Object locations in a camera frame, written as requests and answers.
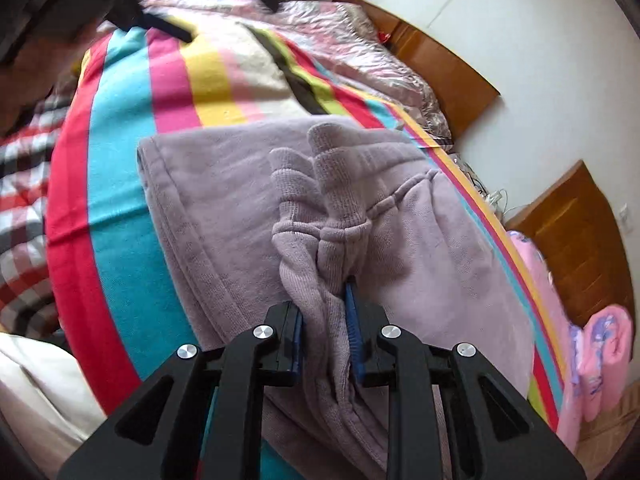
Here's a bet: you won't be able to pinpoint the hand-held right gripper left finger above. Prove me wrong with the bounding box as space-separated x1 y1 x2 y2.
57 301 306 480

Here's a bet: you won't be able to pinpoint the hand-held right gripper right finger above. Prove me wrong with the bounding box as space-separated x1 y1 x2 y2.
344 280 587 480

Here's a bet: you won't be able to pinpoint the mauve pants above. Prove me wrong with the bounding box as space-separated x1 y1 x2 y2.
136 119 538 480

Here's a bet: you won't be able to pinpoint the person's left forearm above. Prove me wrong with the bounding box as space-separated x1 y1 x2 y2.
0 25 101 136

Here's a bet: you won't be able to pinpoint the pink patterned quilt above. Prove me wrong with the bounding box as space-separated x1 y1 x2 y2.
142 0 453 153

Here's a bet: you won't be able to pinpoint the striped colourful blanket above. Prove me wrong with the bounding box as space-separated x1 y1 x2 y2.
45 22 568 480

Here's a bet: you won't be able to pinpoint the pink bed sheet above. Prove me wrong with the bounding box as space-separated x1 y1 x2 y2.
505 230 586 456

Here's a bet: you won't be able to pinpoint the wooden headboard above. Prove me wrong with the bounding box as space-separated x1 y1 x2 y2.
502 160 628 328
332 0 502 143

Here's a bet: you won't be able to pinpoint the red checked cloth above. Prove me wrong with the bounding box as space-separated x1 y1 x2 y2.
0 92 68 341

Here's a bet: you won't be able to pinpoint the pink rolled blanket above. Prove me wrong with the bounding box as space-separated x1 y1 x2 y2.
575 305 633 423

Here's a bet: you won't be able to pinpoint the white cloth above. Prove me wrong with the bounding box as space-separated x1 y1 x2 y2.
0 332 108 478

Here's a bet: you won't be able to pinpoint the white charger cable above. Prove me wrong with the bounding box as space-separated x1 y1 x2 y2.
450 155 512 213

